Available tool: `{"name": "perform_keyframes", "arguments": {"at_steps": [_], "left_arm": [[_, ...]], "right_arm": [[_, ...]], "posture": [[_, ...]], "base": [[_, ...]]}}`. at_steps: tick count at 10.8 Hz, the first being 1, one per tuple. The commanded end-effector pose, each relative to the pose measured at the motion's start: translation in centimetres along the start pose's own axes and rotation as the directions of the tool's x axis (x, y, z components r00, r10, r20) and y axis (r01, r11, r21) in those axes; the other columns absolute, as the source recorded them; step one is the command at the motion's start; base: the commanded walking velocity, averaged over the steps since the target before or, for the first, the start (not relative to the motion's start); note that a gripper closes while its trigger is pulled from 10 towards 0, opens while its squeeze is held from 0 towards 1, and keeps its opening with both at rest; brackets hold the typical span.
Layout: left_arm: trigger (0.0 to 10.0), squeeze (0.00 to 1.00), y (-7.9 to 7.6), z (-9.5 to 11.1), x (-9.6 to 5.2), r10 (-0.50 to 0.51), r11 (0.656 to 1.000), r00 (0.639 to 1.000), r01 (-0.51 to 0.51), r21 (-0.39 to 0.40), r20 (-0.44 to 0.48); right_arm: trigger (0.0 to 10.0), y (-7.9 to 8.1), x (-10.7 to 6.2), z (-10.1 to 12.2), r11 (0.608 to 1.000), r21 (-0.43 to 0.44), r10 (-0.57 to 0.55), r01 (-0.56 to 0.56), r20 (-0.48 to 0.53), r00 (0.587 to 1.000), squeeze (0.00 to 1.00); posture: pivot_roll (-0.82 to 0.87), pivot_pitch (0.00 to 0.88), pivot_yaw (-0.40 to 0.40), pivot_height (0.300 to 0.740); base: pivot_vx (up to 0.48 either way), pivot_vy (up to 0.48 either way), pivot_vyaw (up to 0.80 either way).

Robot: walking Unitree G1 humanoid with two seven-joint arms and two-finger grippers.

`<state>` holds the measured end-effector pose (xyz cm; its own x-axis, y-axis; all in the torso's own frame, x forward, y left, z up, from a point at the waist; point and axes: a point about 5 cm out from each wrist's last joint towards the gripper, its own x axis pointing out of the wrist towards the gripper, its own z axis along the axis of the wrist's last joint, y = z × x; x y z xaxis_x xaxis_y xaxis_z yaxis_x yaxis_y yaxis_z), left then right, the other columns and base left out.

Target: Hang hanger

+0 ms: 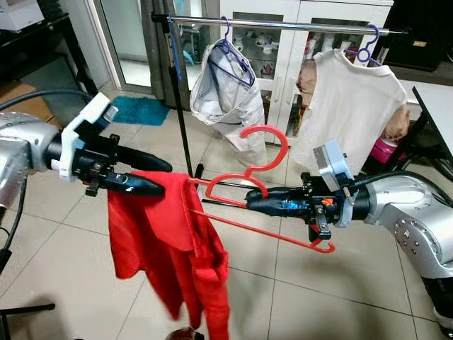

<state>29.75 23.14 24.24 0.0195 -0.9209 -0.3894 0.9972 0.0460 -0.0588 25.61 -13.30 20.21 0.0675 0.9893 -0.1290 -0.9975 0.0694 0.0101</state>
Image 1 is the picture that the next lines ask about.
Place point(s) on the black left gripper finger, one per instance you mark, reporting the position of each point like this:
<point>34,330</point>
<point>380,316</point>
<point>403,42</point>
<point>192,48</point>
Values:
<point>138,185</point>
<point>145,161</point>

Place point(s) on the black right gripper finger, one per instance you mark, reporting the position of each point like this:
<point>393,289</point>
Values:
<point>272,208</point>
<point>272,194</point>

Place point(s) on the red plastic hanger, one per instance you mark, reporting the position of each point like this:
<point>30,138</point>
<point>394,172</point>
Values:
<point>284,145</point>

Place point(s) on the red garment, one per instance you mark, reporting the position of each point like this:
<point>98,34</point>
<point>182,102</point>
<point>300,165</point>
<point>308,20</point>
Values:
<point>152,234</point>

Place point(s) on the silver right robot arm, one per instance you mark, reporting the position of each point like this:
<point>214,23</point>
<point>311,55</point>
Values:
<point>410,212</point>

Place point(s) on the purple plastic hanger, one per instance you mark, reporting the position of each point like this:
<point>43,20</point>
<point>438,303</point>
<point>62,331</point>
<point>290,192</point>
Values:
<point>368,53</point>

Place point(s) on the teal floor mat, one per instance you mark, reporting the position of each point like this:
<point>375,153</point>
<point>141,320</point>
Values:
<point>141,111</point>

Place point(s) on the magenta pink object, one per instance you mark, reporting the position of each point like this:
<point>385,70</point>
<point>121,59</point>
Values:
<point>386,152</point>

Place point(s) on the light grey hanging garment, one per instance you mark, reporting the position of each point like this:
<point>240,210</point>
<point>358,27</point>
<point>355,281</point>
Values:
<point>226,106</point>

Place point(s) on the cream shirt with tan sleeves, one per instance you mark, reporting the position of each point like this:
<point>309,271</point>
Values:
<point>354,113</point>

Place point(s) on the grey curtain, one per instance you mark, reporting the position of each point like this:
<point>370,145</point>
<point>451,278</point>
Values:
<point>157,57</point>

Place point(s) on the black shelf unit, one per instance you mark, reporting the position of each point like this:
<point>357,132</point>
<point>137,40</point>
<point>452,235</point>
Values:
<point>28,57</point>

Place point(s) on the black cabinet with gold label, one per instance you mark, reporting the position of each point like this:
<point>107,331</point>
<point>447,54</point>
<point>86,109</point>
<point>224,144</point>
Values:
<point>425,28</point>

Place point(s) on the black floor stand leg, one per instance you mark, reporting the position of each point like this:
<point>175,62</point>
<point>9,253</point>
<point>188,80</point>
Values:
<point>28,309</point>

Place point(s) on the plain white box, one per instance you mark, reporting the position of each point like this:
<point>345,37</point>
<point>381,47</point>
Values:
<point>18,14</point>

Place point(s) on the white glass-door cabinet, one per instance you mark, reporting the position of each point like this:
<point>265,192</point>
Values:
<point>311,8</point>

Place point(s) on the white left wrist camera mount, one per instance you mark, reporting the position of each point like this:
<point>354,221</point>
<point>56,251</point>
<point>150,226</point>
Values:
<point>81,127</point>

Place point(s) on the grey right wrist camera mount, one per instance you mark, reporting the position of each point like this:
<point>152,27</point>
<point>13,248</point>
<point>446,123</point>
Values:
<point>333,163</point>

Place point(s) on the white table black frame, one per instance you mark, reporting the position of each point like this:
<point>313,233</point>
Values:
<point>439,106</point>

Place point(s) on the clothes rack with steel rail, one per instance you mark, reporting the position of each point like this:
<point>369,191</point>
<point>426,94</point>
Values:
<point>283,24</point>

